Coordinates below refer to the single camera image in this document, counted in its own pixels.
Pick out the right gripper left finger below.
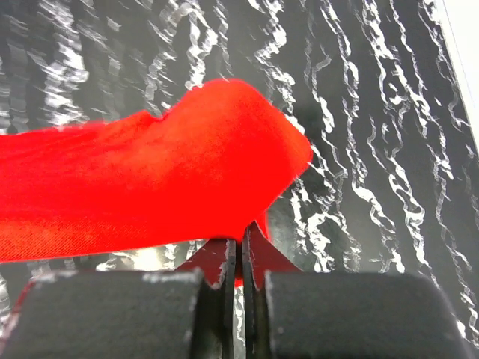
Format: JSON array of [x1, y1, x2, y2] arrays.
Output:
[[1, 239, 236, 358]]

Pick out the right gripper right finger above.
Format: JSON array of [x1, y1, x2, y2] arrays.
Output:
[[242, 224, 475, 359]]

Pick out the red t shirt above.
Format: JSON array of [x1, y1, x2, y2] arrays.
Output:
[[0, 77, 314, 265]]

